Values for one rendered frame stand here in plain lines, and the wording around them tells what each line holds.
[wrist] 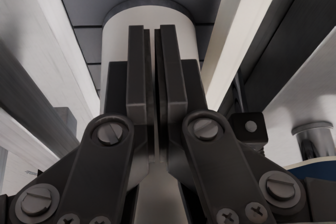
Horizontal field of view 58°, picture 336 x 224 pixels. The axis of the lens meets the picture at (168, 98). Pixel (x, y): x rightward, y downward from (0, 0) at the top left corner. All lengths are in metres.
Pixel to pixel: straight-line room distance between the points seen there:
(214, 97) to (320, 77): 0.11
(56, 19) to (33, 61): 0.14
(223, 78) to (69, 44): 0.09
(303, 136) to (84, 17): 0.29
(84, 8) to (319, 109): 0.25
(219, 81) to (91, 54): 0.08
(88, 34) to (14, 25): 0.10
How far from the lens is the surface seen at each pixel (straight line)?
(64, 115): 0.27
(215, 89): 0.17
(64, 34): 0.19
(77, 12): 0.17
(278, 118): 0.34
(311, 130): 0.38
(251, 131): 0.27
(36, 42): 0.28
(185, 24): 0.15
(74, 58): 0.21
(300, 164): 0.38
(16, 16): 0.26
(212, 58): 0.15
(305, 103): 0.32
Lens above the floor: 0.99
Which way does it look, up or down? 25 degrees down
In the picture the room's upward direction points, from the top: 176 degrees clockwise
